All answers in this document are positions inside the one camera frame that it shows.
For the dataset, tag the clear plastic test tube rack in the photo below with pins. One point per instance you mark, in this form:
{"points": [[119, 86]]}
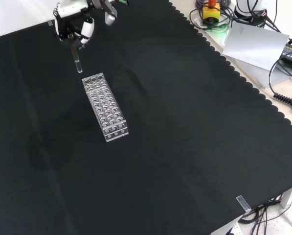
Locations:
{"points": [[104, 107]]}

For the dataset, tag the pale grey board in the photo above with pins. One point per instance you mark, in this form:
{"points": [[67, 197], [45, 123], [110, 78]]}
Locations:
{"points": [[254, 45]]}

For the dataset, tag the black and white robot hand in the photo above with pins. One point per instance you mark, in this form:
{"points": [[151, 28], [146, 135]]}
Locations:
{"points": [[67, 11]]}

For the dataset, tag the yellow stop button box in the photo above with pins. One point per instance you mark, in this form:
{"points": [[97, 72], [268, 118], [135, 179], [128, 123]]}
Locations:
{"points": [[210, 12]]}

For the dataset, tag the white table leg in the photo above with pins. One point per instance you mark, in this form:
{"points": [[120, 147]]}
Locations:
{"points": [[287, 197]]}

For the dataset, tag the clear tape strip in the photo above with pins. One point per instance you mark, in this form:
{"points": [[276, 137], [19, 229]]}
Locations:
{"points": [[243, 203]]}

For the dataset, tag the grey tape piece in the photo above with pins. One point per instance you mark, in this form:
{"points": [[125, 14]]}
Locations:
{"points": [[50, 23]]}

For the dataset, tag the black bench cloth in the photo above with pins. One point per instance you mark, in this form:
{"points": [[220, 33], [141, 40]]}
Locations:
{"points": [[145, 137]]}

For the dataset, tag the clear glass test tube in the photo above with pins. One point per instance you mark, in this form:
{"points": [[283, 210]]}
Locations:
{"points": [[76, 57]]}

